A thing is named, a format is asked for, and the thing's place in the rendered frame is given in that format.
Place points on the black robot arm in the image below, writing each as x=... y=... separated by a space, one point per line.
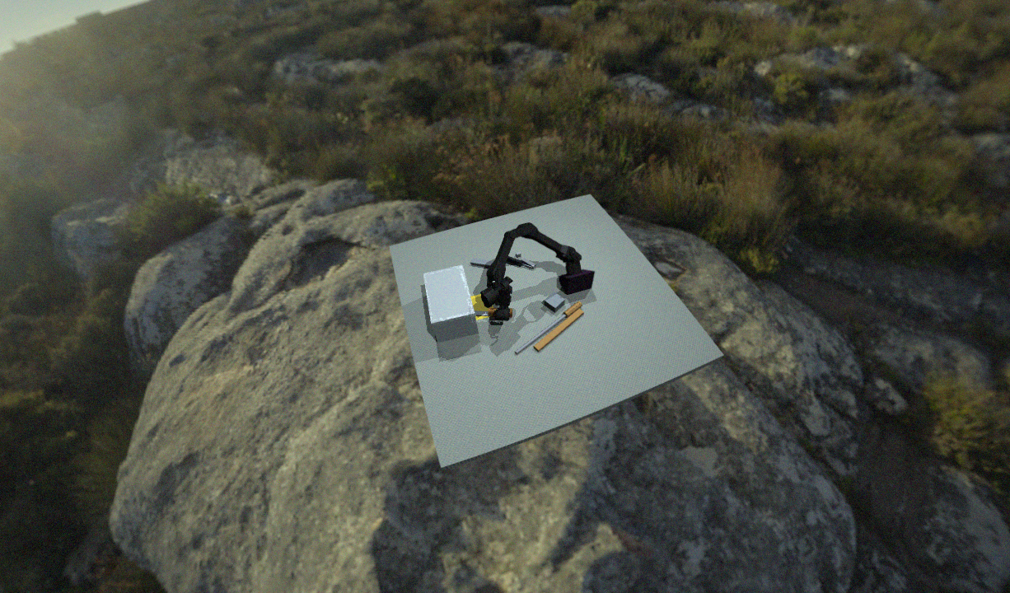
x=496 y=271

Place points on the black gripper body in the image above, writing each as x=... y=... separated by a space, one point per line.
x=504 y=302

